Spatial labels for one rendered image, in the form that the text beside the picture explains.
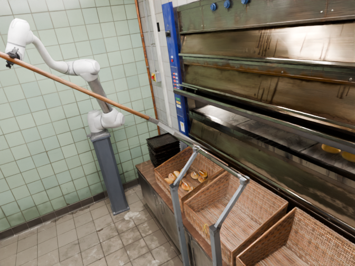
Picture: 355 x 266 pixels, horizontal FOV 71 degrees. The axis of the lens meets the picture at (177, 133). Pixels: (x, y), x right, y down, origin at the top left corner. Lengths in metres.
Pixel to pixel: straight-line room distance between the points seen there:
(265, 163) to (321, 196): 0.40
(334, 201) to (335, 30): 0.85
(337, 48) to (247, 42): 0.56
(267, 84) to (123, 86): 1.92
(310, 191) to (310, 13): 0.93
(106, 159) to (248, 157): 1.56
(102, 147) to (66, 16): 1.37
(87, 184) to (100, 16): 1.98
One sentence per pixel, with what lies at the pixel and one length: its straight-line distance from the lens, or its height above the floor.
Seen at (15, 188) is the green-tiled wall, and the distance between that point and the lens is 3.33.
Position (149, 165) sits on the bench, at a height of 0.58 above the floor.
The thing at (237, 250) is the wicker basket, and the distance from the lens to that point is 1.64.
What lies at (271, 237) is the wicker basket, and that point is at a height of 0.73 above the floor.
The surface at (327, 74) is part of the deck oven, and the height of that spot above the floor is 1.67.
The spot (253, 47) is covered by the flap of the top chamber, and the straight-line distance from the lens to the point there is 1.61.
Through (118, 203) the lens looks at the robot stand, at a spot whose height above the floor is 0.13.
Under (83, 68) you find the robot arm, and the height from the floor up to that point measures 1.73.
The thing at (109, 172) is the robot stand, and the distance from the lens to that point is 2.89.
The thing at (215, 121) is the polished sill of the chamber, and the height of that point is 1.18.
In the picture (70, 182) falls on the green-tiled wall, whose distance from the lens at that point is 3.33.
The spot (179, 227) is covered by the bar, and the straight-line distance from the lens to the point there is 1.97.
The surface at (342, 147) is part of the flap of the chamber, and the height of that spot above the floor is 1.41.
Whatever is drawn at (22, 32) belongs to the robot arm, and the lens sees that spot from 1.97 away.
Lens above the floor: 1.96
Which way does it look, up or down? 23 degrees down
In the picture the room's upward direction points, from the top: 8 degrees counter-clockwise
